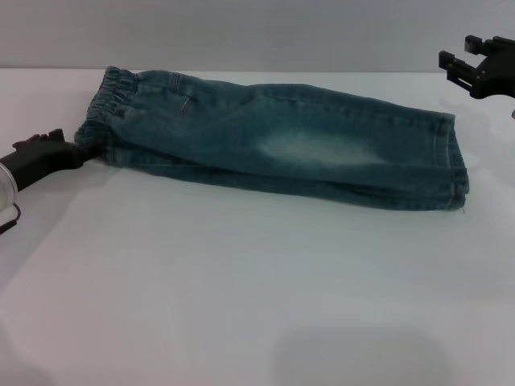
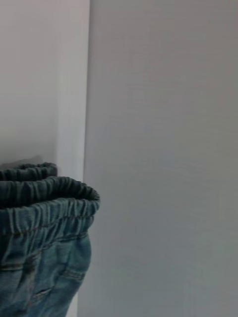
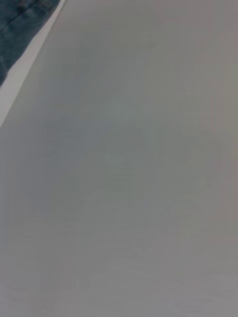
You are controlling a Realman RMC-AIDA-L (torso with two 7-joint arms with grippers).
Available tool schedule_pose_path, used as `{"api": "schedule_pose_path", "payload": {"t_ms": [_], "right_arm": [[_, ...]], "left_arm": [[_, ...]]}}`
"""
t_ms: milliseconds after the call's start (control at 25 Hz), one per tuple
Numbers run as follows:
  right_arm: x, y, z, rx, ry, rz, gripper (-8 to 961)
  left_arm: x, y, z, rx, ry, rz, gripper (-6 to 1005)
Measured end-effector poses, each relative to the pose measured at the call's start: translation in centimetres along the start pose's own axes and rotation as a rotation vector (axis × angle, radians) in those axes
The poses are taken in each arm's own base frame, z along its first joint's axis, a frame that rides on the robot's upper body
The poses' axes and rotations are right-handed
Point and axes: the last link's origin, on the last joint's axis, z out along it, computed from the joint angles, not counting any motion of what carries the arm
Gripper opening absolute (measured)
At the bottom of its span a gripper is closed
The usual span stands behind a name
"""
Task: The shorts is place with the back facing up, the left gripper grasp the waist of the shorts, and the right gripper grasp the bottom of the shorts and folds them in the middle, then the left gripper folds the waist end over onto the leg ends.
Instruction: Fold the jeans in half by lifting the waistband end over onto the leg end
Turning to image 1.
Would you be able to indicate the blue denim shorts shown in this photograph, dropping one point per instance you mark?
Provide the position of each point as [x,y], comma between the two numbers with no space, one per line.
[281,144]

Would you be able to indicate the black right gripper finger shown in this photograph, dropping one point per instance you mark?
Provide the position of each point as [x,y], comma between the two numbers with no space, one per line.
[479,44]
[460,66]

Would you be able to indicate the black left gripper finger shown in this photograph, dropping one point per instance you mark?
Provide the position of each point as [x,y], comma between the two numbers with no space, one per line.
[90,149]

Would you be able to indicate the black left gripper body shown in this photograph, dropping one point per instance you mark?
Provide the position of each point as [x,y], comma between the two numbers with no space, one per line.
[44,161]

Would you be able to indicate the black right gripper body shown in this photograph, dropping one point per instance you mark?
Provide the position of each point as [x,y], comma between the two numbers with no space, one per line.
[497,70]

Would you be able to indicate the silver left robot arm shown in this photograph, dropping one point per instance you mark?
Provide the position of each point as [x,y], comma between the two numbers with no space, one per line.
[7,187]

